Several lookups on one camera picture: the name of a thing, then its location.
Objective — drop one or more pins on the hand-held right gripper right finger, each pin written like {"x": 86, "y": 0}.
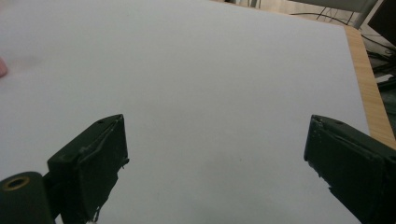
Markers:
{"x": 351, "y": 165}

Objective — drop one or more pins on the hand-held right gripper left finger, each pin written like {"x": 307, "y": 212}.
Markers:
{"x": 93, "y": 161}

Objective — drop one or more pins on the pink object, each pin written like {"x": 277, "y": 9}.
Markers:
{"x": 2, "y": 70}

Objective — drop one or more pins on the black monitor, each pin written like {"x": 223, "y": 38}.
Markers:
{"x": 386, "y": 18}

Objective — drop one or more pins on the grey metal stand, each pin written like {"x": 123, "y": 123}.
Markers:
{"x": 362, "y": 9}

